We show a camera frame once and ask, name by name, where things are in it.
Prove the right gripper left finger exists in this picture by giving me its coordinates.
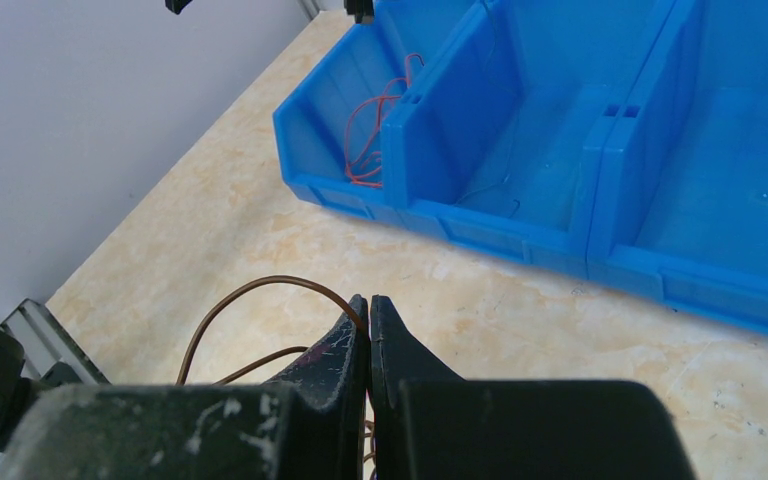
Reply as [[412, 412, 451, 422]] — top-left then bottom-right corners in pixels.
[[265, 311, 370, 479]]

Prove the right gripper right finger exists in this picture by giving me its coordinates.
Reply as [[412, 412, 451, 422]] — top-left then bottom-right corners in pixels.
[[369, 295, 463, 479]]

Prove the bundle of cables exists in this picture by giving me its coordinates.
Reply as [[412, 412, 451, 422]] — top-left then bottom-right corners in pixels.
[[175, 274, 379, 480]]

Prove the orange cable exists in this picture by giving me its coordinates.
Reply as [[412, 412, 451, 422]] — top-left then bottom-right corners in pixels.
[[342, 52, 425, 190]]

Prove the blue three-compartment bin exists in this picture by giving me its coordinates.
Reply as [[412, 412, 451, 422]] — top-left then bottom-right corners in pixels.
[[274, 1, 768, 334]]

